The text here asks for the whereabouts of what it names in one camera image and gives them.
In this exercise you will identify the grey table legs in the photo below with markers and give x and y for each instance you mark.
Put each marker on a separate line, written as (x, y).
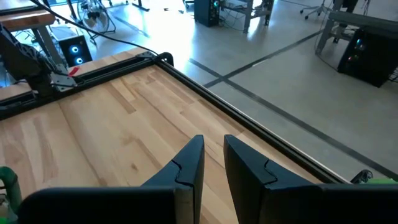
(247, 15)

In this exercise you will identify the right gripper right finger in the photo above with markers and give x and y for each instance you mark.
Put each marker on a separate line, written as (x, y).
(245, 174)

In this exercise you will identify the grey desk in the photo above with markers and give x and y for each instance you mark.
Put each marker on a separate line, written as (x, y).
(357, 19)

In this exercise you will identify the office chair base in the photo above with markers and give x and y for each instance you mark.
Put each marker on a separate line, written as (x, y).
(317, 9)

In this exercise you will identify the black computer tower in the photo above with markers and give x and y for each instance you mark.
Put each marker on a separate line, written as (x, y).
(367, 59)
(206, 14)

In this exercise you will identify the floor fan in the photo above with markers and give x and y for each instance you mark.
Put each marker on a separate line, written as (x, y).
(93, 17)

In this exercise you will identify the wooden background table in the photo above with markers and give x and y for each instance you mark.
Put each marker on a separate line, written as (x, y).
(25, 19)

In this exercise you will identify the black tower blue fans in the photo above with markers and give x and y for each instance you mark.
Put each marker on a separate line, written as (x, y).
(74, 51)

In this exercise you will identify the succulent in white pot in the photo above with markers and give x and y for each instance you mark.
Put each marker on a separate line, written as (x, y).
(384, 181)

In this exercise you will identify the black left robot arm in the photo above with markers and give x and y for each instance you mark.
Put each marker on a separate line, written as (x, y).
(18, 62)

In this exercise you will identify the red tag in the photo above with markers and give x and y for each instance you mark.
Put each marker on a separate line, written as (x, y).
(74, 71)

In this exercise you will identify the beige canvas green-trimmed gardening bag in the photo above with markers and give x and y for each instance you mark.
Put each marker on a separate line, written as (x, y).
(11, 183)

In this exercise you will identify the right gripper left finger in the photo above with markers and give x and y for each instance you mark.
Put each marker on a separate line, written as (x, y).
(189, 168)

